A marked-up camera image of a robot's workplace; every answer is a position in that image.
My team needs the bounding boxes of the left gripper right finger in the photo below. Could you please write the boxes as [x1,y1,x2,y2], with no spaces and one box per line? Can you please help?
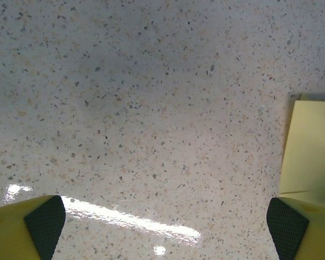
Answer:
[266,197,325,260]

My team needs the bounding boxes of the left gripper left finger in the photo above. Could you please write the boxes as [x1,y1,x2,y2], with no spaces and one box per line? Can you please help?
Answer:
[0,194,67,260]

